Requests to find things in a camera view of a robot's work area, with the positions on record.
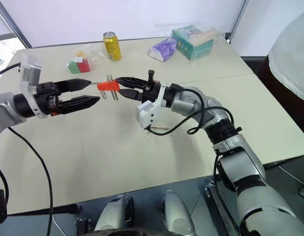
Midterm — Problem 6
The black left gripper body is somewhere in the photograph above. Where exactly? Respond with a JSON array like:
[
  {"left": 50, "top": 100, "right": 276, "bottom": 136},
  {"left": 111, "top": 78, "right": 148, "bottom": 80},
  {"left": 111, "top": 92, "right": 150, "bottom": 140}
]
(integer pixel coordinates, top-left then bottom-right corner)
[{"left": 33, "top": 82, "right": 62, "bottom": 117}]

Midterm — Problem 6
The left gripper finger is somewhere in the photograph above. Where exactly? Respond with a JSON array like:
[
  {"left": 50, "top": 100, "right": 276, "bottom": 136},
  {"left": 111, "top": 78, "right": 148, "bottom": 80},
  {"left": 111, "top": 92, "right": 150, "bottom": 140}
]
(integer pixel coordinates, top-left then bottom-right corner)
[
  {"left": 58, "top": 95, "right": 101, "bottom": 115},
  {"left": 54, "top": 78, "right": 92, "bottom": 95}
]

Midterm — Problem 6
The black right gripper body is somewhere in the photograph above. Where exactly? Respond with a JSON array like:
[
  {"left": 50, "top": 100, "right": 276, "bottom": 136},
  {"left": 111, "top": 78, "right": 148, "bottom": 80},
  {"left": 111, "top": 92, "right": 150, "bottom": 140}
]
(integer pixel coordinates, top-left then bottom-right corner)
[{"left": 141, "top": 70, "right": 163, "bottom": 104}]

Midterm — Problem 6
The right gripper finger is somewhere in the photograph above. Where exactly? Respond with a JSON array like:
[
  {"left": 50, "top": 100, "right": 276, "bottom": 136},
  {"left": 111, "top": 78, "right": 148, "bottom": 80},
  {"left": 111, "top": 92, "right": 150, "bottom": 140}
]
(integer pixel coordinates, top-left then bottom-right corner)
[
  {"left": 119, "top": 88, "right": 144, "bottom": 101},
  {"left": 114, "top": 76, "right": 148, "bottom": 89}
]

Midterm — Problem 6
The red hex key holder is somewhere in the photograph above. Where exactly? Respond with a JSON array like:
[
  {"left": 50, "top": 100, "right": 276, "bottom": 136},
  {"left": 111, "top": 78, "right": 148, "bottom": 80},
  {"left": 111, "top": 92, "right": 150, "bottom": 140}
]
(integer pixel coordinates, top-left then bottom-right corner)
[{"left": 97, "top": 80, "right": 121, "bottom": 92}]

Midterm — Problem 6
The coloured puzzle cube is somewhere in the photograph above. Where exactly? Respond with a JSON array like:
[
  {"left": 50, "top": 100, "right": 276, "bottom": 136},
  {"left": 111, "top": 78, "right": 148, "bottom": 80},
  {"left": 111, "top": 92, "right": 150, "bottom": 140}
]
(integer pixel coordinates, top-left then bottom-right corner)
[{"left": 66, "top": 50, "right": 91, "bottom": 75}]

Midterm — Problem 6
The clear plastic bag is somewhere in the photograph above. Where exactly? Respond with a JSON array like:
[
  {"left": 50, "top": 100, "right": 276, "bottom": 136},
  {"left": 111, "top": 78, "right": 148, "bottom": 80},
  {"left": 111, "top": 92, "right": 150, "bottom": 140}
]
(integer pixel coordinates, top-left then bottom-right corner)
[{"left": 66, "top": 43, "right": 105, "bottom": 75}]

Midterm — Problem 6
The purple tissue pack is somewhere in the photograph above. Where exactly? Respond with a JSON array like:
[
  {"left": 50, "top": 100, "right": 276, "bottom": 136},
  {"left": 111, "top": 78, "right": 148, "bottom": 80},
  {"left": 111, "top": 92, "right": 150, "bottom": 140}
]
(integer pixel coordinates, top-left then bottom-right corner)
[{"left": 148, "top": 36, "right": 178, "bottom": 62}]

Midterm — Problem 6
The yellow drink can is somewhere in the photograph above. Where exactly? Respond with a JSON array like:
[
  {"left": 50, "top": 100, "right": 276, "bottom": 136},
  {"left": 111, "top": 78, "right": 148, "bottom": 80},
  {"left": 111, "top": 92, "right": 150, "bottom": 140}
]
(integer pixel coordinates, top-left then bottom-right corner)
[{"left": 103, "top": 31, "right": 122, "bottom": 62}]

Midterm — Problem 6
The green tissue box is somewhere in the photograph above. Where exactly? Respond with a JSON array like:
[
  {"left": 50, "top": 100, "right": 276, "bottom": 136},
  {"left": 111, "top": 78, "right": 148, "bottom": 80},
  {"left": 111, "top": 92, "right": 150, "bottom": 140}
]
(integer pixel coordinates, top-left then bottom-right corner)
[{"left": 171, "top": 24, "right": 215, "bottom": 60}]

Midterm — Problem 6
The person in white shirt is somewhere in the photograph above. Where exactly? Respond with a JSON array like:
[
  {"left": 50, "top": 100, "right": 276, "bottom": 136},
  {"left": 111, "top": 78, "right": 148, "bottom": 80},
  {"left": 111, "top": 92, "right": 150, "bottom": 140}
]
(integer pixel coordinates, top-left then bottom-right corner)
[{"left": 254, "top": 10, "right": 304, "bottom": 139}]

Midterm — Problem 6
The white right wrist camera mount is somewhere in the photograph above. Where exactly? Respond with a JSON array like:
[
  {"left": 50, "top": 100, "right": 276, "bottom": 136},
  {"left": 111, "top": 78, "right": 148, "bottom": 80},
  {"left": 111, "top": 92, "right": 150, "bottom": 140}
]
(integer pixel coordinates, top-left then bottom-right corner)
[{"left": 135, "top": 83, "right": 167, "bottom": 130}]

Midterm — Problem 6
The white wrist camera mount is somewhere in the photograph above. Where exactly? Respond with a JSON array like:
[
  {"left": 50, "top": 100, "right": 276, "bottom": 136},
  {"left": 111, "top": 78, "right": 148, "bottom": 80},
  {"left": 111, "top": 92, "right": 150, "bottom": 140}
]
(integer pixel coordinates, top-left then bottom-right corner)
[
  {"left": 18, "top": 54, "right": 44, "bottom": 119},
  {"left": 135, "top": 83, "right": 167, "bottom": 130}
]

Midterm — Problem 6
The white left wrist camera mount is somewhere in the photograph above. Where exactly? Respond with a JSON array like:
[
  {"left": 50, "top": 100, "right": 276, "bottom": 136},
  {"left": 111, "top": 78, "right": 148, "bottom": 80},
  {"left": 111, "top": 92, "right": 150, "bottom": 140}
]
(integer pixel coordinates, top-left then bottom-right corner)
[{"left": 18, "top": 54, "right": 44, "bottom": 119}]

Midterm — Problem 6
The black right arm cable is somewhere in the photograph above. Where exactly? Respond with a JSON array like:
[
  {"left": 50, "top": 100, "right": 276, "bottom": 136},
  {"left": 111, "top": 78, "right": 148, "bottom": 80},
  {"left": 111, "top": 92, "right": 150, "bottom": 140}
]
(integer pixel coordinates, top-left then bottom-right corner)
[{"left": 144, "top": 87, "right": 242, "bottom": 136}]

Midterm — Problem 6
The grey metal frame post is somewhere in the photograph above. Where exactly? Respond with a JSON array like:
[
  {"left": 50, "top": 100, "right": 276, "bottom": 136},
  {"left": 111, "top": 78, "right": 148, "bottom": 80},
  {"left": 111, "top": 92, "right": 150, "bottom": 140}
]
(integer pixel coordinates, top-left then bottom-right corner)
[
  {"left": 224, "top": 0, "right": 249, "bottom": 44},
  {"left": 0, "top": 0, "right": 33, "bottom": 49}
]

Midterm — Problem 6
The metal bracket beside robot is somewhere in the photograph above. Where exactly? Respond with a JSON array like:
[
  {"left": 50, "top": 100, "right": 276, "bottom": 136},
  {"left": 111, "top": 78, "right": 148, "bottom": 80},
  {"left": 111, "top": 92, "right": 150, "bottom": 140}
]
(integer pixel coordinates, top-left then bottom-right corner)
[{"left": 203, "top": 180, "right": 241, "bottom": 236}]

